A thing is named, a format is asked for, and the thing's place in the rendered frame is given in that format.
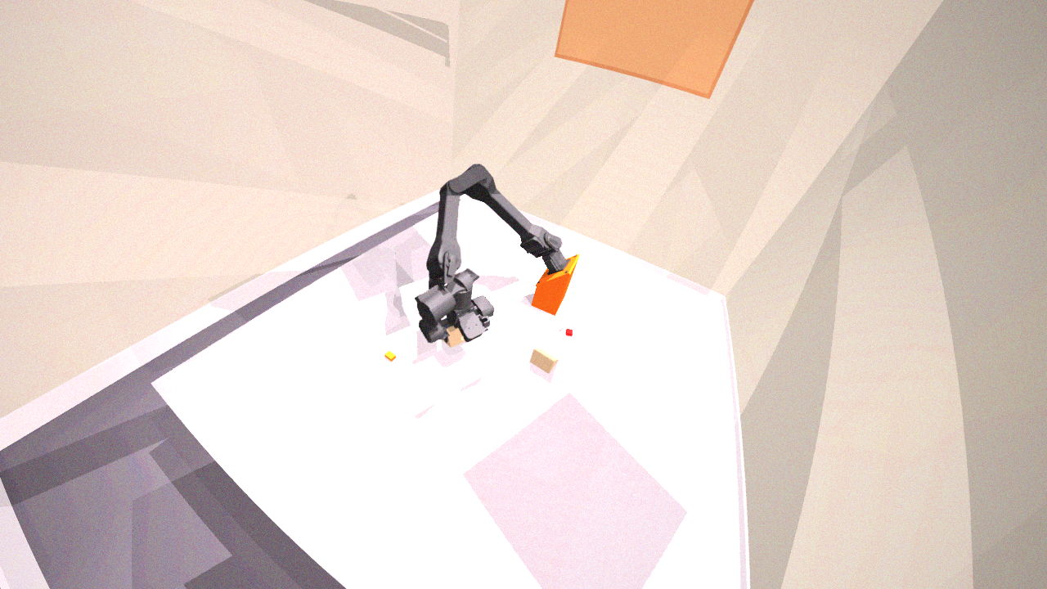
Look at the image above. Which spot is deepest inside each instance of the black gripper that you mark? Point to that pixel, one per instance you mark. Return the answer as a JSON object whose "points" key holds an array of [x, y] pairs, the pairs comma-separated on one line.
{"points": [[439, 330]]}

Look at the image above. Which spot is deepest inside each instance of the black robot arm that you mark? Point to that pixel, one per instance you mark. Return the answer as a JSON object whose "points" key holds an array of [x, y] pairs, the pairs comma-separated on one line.
{"points": [[447, 289]]}

